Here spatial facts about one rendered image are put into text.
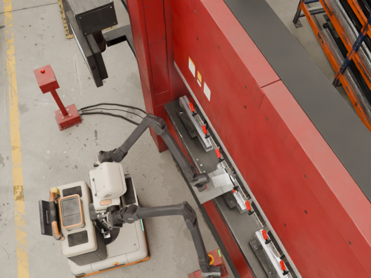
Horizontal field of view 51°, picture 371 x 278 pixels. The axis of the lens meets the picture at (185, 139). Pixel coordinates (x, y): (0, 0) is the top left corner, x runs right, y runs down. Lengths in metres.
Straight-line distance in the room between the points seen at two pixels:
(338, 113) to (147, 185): 2.56
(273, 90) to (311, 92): 0.15
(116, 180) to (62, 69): 2.54
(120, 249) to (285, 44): 2.31
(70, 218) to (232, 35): 1.80
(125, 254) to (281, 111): 2.22
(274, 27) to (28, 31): 3.91
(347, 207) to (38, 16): 4.63
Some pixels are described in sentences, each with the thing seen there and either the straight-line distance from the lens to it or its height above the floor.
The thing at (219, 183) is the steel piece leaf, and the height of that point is 1.00.
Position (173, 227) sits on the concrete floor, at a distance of 3.74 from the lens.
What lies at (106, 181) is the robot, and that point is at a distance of 2.44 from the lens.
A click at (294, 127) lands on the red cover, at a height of 2.30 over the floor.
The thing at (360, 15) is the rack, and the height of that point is 1.04.
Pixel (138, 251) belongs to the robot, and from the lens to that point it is 3.42.
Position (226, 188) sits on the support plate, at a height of 1.00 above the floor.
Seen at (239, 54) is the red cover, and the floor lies 2.30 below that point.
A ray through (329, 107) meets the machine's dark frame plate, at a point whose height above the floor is 2.30.
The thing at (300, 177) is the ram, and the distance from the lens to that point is 1.70.
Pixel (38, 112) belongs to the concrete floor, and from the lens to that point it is 4.53.
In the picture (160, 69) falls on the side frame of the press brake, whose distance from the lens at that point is 2.86.
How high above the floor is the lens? 3.62
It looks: 63 degrees down
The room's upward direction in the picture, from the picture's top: straight up
